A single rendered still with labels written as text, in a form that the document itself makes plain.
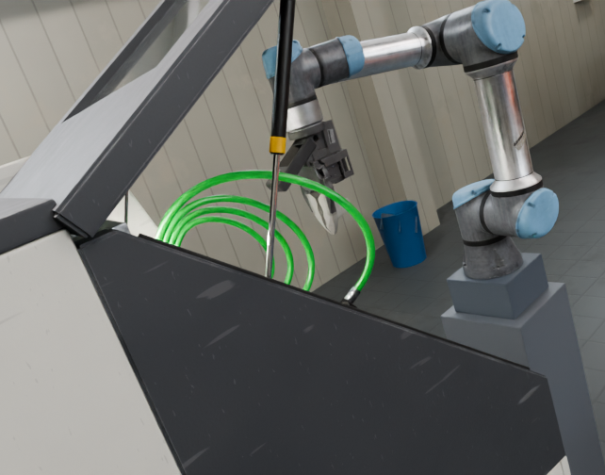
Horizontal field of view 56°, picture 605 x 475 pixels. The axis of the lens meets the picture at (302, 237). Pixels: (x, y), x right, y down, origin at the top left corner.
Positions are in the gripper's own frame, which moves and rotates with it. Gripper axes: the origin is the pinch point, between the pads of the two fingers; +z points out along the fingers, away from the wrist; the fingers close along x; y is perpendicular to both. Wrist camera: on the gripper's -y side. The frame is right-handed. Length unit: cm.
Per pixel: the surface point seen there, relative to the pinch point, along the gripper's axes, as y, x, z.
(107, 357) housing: -51, -35, -11
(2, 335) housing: -58, -35, -17
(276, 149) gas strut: -24.0, -32.8, -22.5
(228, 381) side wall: -41, -35, -2
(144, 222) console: -23.4, 34.8, -10.2
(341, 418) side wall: -29.1, -35.2, 11.1
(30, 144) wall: -6, 248, -40
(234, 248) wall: 86, 258, 65
